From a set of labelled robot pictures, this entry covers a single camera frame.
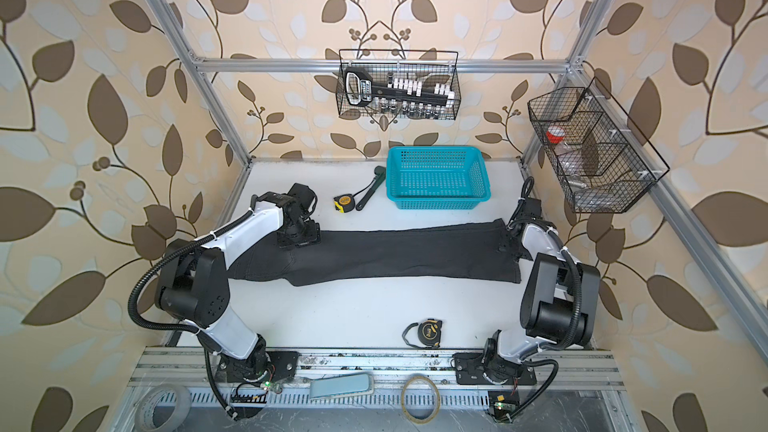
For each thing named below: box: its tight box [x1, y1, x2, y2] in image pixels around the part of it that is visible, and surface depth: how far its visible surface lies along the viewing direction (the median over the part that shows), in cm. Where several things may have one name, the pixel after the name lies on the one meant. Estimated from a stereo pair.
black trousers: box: [227, 219, 523, 287], surface depth 95 cm
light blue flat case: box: [309, 373, 375, 399], surface depth 71 cm
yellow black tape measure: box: [333, 193, 355, 213], surface depth 107 cm
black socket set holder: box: [345, 68, 455, 115], surface depth 86 cm
